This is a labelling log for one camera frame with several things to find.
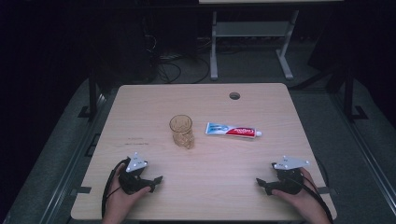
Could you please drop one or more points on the person's left hand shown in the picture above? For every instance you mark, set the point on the person's left hand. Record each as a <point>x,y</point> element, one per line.
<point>120,199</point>

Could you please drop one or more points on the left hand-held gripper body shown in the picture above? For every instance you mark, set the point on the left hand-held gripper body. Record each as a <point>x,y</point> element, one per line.
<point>135,163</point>

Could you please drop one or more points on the clear glass cup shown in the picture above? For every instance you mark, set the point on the clear glass cup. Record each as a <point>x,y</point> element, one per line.
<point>183,133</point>

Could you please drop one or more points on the person's right hand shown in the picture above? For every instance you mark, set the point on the person's right hand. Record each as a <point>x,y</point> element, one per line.
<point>300,200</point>

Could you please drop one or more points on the white metal stand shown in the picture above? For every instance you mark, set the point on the white metal stand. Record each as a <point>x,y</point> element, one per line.
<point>249,29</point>

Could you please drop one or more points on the metal floor rail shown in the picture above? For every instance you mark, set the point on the metal floor rail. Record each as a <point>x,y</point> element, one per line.
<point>71,161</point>
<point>364,149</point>

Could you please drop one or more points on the black frame post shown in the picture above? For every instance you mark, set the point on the black frame post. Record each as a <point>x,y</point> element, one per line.
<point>92,96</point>
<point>348,96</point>

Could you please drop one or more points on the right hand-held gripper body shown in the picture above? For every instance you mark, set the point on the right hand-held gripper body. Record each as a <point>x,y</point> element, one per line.
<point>289,162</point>

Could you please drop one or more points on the black tape strip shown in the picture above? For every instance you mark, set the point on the black tape strip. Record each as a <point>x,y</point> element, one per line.
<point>83,190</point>
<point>328,190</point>

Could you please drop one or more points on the white red blue toothpaste tube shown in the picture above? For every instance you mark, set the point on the white red blue toothpaste tube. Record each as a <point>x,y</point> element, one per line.
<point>232,130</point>

